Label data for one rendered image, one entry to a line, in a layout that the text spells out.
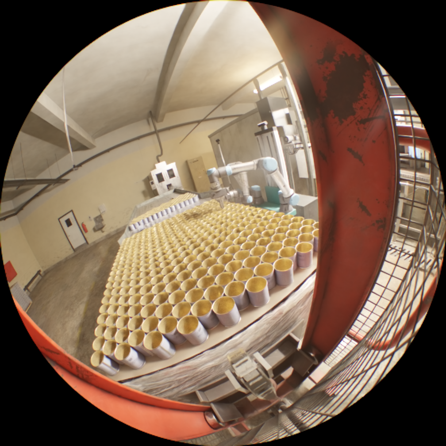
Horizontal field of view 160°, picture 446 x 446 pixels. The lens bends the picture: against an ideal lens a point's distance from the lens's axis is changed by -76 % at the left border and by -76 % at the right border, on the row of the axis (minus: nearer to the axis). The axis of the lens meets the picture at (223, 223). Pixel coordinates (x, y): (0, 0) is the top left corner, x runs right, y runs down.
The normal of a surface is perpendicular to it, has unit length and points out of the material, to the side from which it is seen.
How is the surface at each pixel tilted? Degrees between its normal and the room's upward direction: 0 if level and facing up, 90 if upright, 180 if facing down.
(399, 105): 90
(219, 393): 0
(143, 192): 90
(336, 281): 90
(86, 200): 90
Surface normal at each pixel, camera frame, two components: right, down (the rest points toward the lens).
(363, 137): -0.85, 0.41
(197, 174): 0.45, 0.24
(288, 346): -0.27, -0.88
